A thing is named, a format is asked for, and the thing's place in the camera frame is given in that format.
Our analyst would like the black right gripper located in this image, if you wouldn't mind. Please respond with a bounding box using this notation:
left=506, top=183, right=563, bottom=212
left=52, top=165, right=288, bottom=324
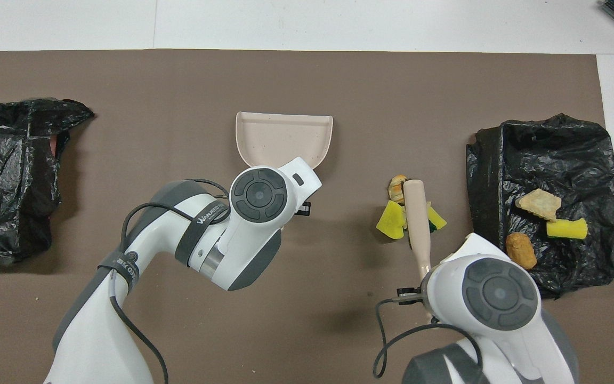
left=397, top=287, right=424, bottom=306

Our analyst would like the beige hand brush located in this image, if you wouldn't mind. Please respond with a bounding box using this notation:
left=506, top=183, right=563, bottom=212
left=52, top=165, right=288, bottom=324
left=403, top=179, right=435, bottom=323

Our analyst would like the beige plastic dustpan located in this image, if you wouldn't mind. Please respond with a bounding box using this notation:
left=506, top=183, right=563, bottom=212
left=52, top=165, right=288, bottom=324
left=235, top=111, right=334, bottom=171

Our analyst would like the large yellow sponge piece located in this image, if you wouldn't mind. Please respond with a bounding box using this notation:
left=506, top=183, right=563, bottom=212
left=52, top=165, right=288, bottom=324
left=376, top=200, right=407, bottom=239

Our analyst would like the small yellow sponge piece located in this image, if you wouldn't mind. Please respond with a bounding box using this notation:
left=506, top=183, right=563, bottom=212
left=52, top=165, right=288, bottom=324
left=425, top=205, right=448, bottom=234

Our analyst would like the striped croissant piece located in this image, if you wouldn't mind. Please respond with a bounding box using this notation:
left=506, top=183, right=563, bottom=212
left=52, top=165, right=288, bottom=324
left=388, top=174, right=409, bottom=206

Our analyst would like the brown oval bread roll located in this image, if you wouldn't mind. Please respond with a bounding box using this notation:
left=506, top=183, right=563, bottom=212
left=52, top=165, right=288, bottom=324
left=506, top=232, right=538, bottom=270

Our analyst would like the large pale bread chunk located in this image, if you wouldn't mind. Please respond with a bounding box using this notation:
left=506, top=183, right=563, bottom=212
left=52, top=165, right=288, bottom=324
left=515, top=188, right=562, bottom=222

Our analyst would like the notched yellow sponge piece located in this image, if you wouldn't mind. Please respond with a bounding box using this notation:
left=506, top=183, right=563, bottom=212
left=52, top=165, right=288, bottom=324
left=546, top=218, right=588, bottom=239

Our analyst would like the box-shaped black bag bin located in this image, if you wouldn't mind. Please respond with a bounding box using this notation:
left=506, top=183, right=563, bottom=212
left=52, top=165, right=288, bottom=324
left=466, top=113, right=614, bottom=299

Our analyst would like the crumpled black bag bin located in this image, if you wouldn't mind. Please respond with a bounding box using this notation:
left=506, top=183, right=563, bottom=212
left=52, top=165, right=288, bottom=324
left=0, top=98, right=95, bottom=266

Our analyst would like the brown table mat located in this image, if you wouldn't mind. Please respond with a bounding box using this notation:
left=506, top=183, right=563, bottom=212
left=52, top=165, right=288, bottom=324
left=0, top=49, right=614, bottom=384

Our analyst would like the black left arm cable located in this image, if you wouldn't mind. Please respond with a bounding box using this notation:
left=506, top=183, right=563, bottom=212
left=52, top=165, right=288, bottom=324
left=109, top=179, right=233, bottom=384

